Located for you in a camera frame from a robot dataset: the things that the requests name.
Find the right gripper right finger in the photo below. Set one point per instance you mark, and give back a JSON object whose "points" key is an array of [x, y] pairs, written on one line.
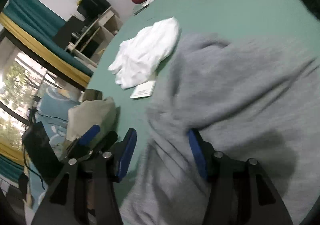
{"points": [[241, 191]]}

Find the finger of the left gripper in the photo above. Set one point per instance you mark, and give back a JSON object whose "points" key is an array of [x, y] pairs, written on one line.
{"points": [[80, 146], [104, 144]]}

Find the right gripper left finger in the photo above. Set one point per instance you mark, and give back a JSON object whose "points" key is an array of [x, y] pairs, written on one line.
{"points": [[83, 193]]}

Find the grey sweatshirt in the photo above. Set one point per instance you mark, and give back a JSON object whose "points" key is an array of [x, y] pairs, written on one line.
{"points": [[250, 99]]}

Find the beige folded garment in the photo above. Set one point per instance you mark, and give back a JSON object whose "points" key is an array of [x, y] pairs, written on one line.
{"points": [[82, 117]]}

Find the white paper tag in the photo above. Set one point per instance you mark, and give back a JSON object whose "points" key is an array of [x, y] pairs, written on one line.
{"points": [[143, 90]]}

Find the white garment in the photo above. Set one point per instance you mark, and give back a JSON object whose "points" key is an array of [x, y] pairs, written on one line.
{"points": [[138, 58]]}

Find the beige desk shelf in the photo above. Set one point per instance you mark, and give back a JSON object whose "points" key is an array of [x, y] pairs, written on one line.
{"points": [[88, 47]]}

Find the teal yellow curtain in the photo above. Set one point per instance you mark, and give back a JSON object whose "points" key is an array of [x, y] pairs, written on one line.
{"points": [[35, 25]]}

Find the black monitor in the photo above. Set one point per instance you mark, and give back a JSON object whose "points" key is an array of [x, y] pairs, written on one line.
{"points": [[91, 9]]}

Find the white papers near pillow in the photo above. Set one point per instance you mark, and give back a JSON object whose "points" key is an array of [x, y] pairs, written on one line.
{"points": [[143, 6]]}

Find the green bed sheet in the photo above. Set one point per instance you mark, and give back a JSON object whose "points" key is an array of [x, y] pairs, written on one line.
{"points": [[233, 20]]}

